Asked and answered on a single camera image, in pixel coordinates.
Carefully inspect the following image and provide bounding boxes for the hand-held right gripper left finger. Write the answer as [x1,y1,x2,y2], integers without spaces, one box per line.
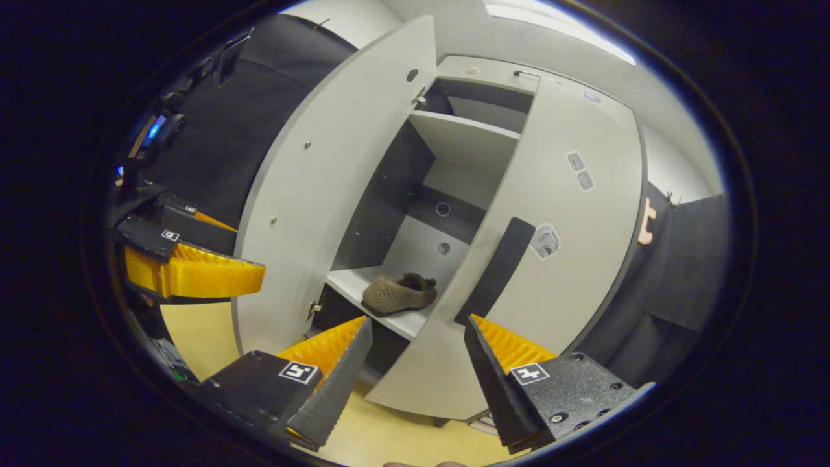
[195,316,375,453]

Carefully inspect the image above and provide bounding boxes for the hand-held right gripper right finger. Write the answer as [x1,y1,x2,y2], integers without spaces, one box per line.
[464,313,639,455]

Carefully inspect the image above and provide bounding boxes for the brown fluffy shoe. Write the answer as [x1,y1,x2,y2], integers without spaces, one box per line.
[361,272,438,317]

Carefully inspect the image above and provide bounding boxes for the grey shoe cabinet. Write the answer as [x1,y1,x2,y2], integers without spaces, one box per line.
[311,54,649,429]

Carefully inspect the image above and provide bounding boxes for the white cabinet shelf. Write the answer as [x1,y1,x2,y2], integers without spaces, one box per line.
[326,265,432,341]
[407,109,521,176]

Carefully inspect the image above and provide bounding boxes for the black device with blue light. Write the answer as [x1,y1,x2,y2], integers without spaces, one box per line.
[130,110,185,153]

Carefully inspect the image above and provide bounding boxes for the black backdrop cloth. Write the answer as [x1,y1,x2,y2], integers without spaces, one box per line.
[126,13,359,231]
[576,182,733,390]

